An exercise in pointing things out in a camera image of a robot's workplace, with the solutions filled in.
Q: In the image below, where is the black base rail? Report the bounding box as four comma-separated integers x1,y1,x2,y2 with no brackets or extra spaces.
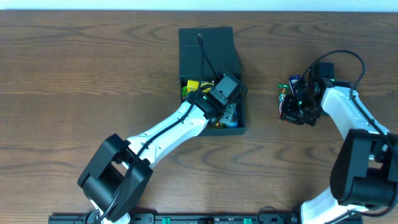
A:
48,212,363,224

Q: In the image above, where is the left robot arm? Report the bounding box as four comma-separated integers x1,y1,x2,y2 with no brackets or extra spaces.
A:
77,73,248,223

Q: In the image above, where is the blue Dairy Milk bar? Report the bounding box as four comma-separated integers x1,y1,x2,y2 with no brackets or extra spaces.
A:
289,75,300,97

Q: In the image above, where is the blue Oreo cookie pack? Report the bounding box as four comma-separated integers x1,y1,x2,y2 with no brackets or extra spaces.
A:
226,109,239,128

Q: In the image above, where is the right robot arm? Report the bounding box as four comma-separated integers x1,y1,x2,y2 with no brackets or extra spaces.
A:
279,62,397,223

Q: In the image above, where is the dark green box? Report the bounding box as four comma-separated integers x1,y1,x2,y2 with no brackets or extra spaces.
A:
178,27,246,137

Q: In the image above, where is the yellow snack bag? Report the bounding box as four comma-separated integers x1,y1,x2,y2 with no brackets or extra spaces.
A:
186,80,215,93

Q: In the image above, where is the Haribo gummy worms bag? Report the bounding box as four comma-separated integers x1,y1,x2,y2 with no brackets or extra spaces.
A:
181,86,188,100

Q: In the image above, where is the red KitKat bar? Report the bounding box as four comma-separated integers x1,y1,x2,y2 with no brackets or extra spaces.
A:
277,84,289,121

